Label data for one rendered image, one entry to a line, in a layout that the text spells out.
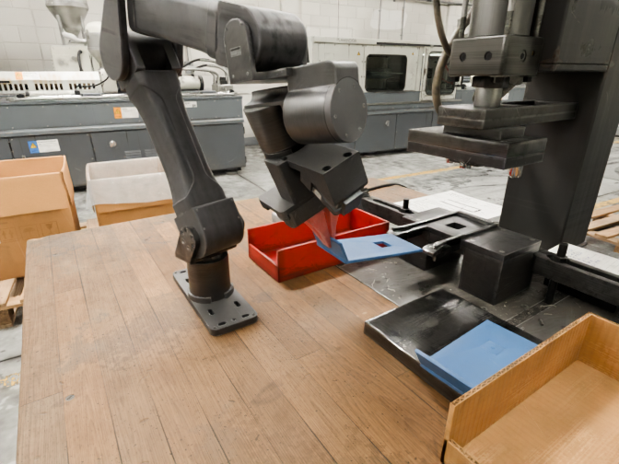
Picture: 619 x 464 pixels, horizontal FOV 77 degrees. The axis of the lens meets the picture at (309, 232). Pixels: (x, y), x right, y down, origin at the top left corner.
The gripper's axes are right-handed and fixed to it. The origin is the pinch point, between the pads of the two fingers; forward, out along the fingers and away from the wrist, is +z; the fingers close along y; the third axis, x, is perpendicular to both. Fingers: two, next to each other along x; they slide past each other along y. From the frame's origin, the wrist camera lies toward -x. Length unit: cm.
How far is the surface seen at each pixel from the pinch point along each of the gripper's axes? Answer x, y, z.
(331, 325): -1.6, -5.2, 11.4
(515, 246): -9.0, 24.3, 15.1
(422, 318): -8.9, 4.7, 13.5
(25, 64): 639, -44, -48
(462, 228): -0.1, 23.4, 14.8
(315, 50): 442, 267, 69
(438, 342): -13.7, 2.8, 12.6
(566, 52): -6.1, 41.7, -6.6
